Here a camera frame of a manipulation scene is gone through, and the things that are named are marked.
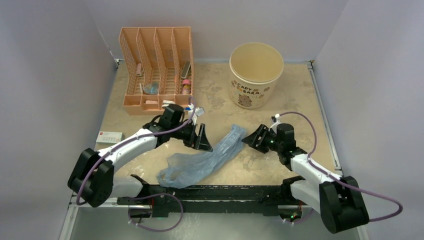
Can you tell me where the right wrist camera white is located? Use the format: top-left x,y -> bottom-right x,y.
269,113 -> 281,133

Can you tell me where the aluminium frame rail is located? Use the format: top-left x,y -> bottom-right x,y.
59,193 -> 133,240

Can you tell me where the white red small box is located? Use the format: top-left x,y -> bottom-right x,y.
96,131 -> 124,144

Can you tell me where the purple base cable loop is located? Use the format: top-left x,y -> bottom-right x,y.
127,193 -> 184,233

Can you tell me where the pink plastic file organizer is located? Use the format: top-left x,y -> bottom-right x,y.
119,26 -> 195,116

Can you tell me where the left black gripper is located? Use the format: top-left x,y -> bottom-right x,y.
170,121 -> 212,152

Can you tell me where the beige capybara trash bin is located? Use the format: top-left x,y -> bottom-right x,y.
229,42 -> 284,109

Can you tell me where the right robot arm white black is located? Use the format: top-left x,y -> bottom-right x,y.
242,123 -> 370,234

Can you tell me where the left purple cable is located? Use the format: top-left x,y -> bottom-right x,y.
75,96 -> 197,206

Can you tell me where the white stapler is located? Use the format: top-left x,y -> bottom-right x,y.
161,100 -> 175,109

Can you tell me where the pink eraser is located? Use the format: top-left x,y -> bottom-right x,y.
144,100 -> 158,105

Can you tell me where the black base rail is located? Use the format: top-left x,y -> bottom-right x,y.
117,176 -> 306,219

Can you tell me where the blue plastic trash bag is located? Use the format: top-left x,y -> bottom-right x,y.
156,124 -> 247,189

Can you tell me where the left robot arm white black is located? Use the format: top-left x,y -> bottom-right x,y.
67,104 -> 213,208

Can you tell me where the pink cartoon bottle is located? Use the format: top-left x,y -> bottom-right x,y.
181,79 -> 192,95

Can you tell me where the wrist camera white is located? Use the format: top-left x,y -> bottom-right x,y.
269,113 -> 281,133
186,104 -> 205,125

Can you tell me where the grey pen case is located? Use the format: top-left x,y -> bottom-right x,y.
180,61 -> 191,80

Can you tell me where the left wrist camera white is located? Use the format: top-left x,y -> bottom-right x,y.
186,104 -> 205,125

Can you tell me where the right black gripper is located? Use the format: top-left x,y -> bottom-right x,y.
241,124 -> 283,154

